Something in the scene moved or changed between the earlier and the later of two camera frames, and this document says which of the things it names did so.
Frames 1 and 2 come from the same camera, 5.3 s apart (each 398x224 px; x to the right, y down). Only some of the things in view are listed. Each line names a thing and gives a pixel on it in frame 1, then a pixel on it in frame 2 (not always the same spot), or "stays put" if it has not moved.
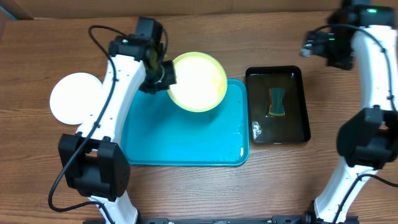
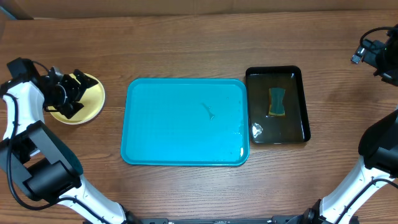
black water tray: [292, 127] stays put
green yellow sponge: [275, 99] stays put
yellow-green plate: [201, 83] → [92, 101]
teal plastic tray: [159, 132] stays put
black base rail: [274, 219] stays put
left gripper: [150, 88] → [68, 81]
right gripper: [322, 45] → [368, 54]
